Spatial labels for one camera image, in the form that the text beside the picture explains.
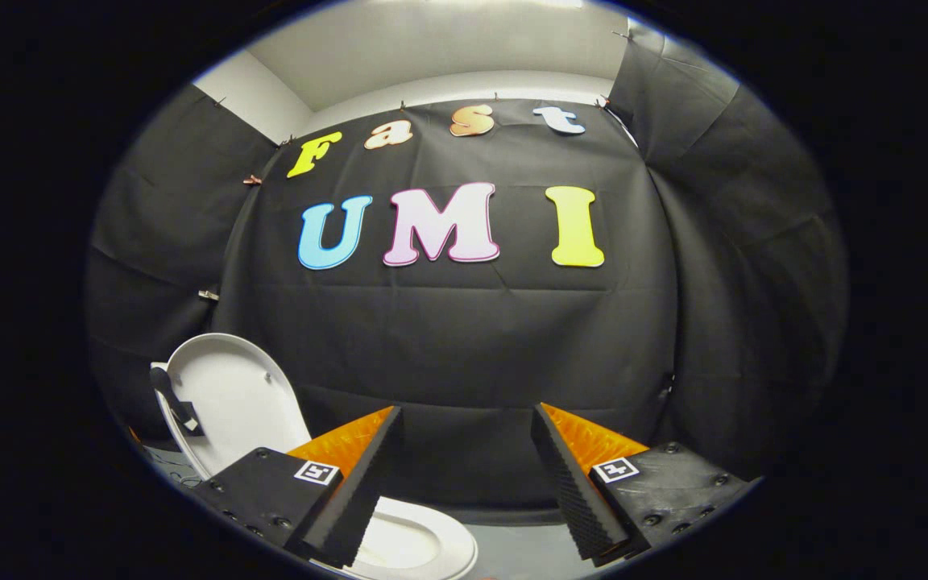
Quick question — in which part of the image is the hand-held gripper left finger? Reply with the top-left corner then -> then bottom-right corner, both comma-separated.
190,405 -> 405,570

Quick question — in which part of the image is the black backdrop cloth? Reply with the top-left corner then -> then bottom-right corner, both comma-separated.
84,20 -> 849,516

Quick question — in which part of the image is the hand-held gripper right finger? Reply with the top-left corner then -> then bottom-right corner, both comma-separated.
530,402 -> 763,567

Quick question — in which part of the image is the tangle of black cables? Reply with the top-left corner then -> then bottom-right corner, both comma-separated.
144,449 -> 201,489

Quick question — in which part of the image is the white toilet lid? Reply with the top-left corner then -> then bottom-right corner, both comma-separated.
150,333 -> 313,481

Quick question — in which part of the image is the black lid pull tab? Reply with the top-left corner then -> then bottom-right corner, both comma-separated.
149,367 -> 206,438

